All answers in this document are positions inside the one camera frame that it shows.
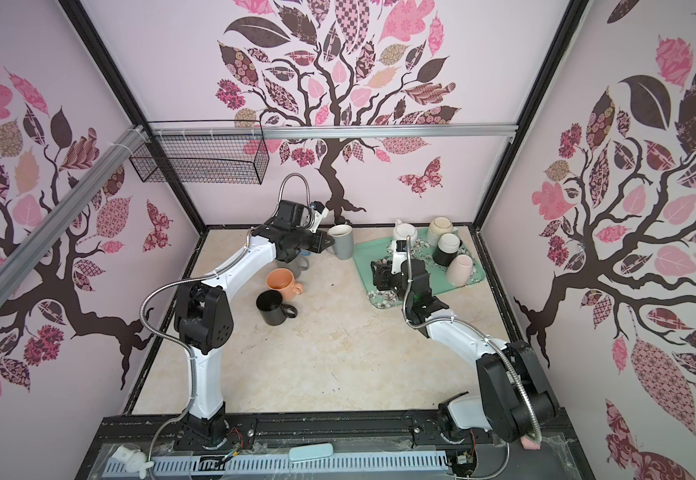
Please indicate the black wire basket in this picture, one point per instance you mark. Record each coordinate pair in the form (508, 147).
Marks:
(210, 155)

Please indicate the cream beige mug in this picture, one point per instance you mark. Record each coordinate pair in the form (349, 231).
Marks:
(437, 228)

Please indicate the back aluminium rail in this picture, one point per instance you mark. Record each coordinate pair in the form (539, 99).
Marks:
(388, 131)

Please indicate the white plug adapter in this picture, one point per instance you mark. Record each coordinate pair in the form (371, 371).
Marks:
(134, 460)

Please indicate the white teapot shaped mug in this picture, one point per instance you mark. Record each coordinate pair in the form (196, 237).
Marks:
(405, 231)

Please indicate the left aluminium rail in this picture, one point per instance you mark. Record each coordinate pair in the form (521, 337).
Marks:
(29, 253)

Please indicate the peach orange mug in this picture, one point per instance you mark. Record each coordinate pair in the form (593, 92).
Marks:
(283, 281)

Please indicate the light grey mug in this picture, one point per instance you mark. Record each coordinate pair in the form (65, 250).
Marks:
(343, 245)

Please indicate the left metal flex conduit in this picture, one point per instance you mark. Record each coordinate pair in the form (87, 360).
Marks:
(157, 311)

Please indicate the white slotted cable duct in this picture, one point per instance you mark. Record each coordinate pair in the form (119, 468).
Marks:
(174, 467)

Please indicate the green floral tray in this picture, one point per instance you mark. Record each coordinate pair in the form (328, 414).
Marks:
(381, 250)

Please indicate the pale pink mug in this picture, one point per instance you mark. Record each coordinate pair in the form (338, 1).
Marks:
(460, 270)

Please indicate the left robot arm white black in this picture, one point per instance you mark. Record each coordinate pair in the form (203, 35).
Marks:
(204, 318)

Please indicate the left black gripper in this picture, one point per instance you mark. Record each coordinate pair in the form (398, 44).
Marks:
(319, 244)

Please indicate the aluminium rail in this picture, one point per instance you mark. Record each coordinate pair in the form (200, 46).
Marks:
(388, 131)
(29, 253)

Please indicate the pink sponge piece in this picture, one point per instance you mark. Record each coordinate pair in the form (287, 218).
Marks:
(529, 444)

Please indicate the black mug white base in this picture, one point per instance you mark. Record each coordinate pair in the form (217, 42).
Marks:
(447, 249)

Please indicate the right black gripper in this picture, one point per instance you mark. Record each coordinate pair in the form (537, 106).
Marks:
(383, 277)

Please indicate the light blue flat remote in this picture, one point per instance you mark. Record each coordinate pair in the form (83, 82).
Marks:
(312, 452)

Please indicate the dark grey mug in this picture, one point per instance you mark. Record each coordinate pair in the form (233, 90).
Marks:
(296, 266)

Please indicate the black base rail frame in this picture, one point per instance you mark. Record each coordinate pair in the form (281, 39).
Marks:
(471, 454)

